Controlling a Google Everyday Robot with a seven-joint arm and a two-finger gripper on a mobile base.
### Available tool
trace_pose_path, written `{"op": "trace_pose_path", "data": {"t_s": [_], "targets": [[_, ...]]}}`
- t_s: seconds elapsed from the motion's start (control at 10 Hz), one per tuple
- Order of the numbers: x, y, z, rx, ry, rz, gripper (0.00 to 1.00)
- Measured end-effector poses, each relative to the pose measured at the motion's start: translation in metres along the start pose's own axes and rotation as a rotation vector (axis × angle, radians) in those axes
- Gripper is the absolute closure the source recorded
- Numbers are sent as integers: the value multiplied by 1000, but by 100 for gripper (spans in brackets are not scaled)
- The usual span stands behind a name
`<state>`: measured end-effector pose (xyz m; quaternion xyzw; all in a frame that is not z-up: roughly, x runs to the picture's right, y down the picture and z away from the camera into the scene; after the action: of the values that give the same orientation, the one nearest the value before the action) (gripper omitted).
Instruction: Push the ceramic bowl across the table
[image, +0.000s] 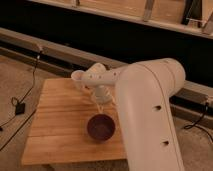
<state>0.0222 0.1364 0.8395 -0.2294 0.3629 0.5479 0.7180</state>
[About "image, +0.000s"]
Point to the wooden table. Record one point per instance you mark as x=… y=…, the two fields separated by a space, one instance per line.
x=58 y=132

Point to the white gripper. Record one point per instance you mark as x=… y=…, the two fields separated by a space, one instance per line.
x=103 y=95

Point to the black power adapter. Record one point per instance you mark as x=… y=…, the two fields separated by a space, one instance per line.
x=20 y=108

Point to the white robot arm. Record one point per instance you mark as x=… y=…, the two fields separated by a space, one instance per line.
x=142 y=92

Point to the dark purple ceramic bowl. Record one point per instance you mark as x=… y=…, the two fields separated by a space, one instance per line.
x=101 y=127

